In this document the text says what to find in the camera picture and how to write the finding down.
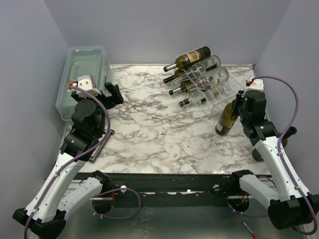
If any green bottle silver foil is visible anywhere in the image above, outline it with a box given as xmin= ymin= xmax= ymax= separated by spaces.
xmin=215 ymin=100 xmax=239 ymax=136

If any clear corked liquor bottle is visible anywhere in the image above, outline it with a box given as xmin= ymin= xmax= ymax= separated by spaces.
xmin=181 ymin=66 xmax=230 ymax=93

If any clear bottle black cap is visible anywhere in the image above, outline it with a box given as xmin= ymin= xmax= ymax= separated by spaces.
xmin=178 ymin=91 xmax=219 ymax=107

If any tall clear glass bottle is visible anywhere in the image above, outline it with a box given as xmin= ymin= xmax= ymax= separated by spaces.
xmin=169 ymin=55 xmax=221 ymax=86

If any green bottle with cream label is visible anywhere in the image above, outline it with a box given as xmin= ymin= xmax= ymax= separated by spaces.
xmin=168 ymin=80 xmax=192 ymax=96

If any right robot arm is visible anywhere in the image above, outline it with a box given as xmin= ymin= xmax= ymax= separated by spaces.
xmin=229 ymin=90 xmax=319 ymax=230

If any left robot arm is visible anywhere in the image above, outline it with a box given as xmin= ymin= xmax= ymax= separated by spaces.
xmin=12 ymin=82 xmax=124 ymax=239

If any dark green front bottle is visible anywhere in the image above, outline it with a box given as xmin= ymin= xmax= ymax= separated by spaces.
xmin=252 ymin=126 xmax=297 ymax=162

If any wine bottle on rack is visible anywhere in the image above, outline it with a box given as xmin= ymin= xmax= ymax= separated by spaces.
xmin=163 ymin=46 xmax=211 ymax=72

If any clear plastic storage bin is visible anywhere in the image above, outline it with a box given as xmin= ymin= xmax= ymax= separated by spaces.
xmin=55 ymin=45 xmax=111 ymax=124

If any small black metal stand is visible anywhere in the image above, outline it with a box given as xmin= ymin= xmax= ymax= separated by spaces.
xmin=89 ymin=129 xmax=115 ymax=163

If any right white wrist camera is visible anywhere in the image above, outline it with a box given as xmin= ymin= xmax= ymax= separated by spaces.
xmin=246 ymin=78 xmax=264 ymax=92

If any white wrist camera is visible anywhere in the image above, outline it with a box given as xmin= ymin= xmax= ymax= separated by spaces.
xmin=246 ymin=78 xmax=264 ymax=92
xmin=69 ymin=75 xmax=102 ymax=96

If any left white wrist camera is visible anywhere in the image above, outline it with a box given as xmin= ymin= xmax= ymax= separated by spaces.
xmin=69 ymin=75 xmax=102 ymax=96

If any white wire wine rack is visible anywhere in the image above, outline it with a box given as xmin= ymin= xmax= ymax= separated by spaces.
xmin=171 ymin=56 xmax=246 ymax=118

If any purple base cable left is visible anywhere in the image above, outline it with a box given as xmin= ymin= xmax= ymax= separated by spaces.
xmin=92 ymin=187 xmax=142 ymax=220

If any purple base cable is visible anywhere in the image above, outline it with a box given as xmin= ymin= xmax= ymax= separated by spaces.
xmin=228 ymin=175 xmax=279 ymax=217
xmin=92 ymin=187 xmax=142 ymax=220

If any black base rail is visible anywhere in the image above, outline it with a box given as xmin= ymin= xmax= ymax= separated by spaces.
xmin=75 ymin=171 xmax=249 ymax=212

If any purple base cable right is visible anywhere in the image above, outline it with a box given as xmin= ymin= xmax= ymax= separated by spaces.
xmin=228 ymin=175 xmax=279 ymax=217

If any red handled screwdriver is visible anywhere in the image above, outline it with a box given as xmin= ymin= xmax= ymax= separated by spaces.
xmin=243 ymin=223 xmax=258 ymax=239

